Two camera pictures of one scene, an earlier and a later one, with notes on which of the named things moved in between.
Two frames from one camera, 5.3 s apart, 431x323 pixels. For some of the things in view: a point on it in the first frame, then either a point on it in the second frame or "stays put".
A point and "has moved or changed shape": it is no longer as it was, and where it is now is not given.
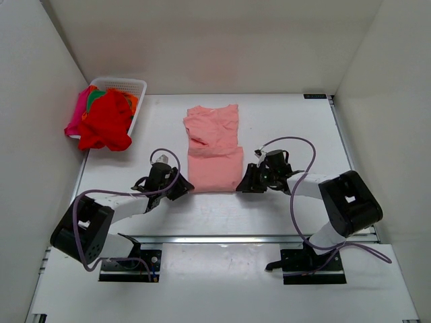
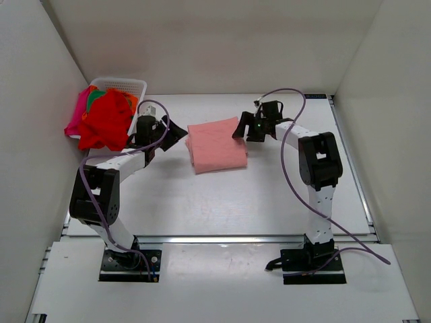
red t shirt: [107, 124] stays put
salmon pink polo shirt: [215, 159] has moved or changed shape
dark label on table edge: [315, 96] stays put
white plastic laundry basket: [135, 87] stays put
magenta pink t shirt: [79, 109] stays put
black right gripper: [249, 183] → [245, 120]
